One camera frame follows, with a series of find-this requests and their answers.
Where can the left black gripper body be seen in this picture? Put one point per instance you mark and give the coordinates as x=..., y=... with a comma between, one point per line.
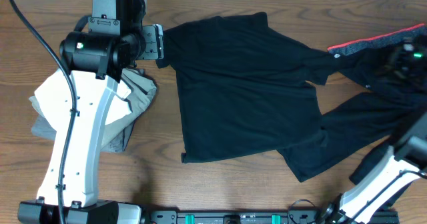
x=153, y=48

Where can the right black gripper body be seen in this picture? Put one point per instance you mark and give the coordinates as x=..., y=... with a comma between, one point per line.
x=407, y=68

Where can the black shorts red waistband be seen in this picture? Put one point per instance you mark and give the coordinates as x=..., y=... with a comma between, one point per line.
x=368, y=116

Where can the black t-shirt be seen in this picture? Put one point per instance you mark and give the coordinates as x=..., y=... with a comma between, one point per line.
x=244, y=88

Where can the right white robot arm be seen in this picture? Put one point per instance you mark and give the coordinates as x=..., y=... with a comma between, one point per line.
x=388, y=169

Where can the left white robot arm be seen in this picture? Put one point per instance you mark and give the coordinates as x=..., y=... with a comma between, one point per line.
x=69, y=191

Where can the beige folded cloth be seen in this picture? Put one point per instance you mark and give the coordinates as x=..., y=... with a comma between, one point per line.
x=137, y=91

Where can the white folded cloth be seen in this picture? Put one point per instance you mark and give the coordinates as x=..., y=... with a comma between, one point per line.
x=98, y=102

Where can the grey folded cloth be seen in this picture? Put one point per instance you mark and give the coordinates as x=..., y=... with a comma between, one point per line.
x=41, y=127

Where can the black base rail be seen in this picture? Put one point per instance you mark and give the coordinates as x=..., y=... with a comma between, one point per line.
x=298, y=216

